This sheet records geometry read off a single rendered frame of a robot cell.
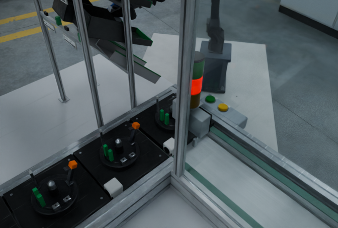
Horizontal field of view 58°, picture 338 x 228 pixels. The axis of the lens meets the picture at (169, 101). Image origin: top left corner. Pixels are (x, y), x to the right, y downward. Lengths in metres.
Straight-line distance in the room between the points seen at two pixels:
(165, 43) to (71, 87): 0.64
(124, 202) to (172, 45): 1.12
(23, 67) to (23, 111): 1.95
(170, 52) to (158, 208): 0.98
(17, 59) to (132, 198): 2.78
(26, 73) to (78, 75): 1.72
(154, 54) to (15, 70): 1.95
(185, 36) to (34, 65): 2.85
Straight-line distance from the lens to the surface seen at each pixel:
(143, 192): 1.03
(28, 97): 1.61
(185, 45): 0.70
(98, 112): 1.22
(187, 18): 0.67
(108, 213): 1.00
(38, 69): 3.37
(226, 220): 1.00
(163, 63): 1.72
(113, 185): 1.01
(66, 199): 1.00
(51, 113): 1.49
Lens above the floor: 1.83
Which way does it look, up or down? 42 degrees down
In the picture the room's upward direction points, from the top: 1 degrees clockwise
